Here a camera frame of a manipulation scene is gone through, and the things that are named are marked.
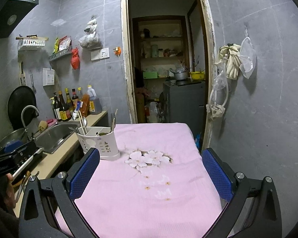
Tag white hanging paper box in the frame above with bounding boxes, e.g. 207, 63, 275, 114
43, 68, 55, 87

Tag person's left forearm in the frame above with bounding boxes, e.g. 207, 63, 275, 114
0, 193, 19, 238

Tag beige kitchen counter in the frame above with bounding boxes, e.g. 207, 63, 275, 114
14, 110, 108, 216

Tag white wall switch panel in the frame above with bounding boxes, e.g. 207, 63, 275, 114
91, 48, 110, 61

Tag metal faucet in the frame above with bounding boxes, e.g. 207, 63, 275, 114
21, 105, 40, 139

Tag white wall basket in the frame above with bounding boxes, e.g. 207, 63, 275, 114
17, 38, 45, 51

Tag hanging metal peeler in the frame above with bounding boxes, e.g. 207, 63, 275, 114
30, 72, 37, 93

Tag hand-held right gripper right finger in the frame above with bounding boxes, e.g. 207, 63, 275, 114
202, 148, 282, 238

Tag white plastic utensil holder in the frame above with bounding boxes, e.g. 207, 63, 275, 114
76, 126, 121, 161

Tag red plastic bag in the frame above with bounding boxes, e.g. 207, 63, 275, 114
71, 48, 80, 70

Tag worn door frame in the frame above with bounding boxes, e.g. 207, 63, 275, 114
121, 0, 216, 152

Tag hanging wooden board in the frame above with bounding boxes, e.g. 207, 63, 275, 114
18, 61, 26, 86

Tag orange seasoning bag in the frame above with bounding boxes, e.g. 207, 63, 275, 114
80, 100, 90, 117

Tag grey cabinet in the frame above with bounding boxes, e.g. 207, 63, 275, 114
163, 80, 206, 135

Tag black frying pan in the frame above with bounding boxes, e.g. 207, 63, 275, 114
7, 85, 39, 131

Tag wooden shelf unit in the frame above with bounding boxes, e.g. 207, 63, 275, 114
132, 15, 189, 85

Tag blue dish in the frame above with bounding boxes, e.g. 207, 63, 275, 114
4, 140, 24, 153

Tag cream rubber gloves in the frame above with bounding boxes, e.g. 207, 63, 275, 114
216, 43, 241, 80

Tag grey wall shelf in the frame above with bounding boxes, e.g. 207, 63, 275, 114
48, 47, 72, 62

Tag clear bag of dried goods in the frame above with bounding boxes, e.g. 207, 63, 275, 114
79, 31, 102, 49

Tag black range hood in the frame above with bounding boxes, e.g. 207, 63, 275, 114
0, 0, 40, 40

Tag large dark vinegar jug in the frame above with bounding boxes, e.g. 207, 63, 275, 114
86, 85, 102, 115

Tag red seasoning packet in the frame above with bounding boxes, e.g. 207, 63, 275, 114
58, 37, 72, 51

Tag tall bottle with yellow cap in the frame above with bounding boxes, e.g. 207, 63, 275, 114
65, 88, 74, 118

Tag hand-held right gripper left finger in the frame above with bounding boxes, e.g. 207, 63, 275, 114
18, 148, 100, 238

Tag metal cooking pot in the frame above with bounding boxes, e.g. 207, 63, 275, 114
170, 69, 189, 81

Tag person's left hand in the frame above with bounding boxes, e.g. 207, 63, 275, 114
4, 174, 16, 209

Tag pink floral cloth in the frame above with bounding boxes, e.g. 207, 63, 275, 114
55, 123, 224, 238

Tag blue white packet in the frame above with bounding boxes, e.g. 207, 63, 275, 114
73, 103, 83, 121

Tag wooden handled tools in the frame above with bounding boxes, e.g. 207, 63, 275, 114
14, 171, 40, 201

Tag metal basin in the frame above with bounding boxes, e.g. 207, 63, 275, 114
0, 128, 28, 154

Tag knotted cream rag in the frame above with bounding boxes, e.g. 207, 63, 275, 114
206, 104, 225, 118

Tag stainless steel sink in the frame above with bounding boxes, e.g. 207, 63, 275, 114
35, 121, 81, 154

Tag clear plastic bag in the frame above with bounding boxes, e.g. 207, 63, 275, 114
214, 69, 229, 90

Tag small white plastic bag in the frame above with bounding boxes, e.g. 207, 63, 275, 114
84, 18, 98, 33

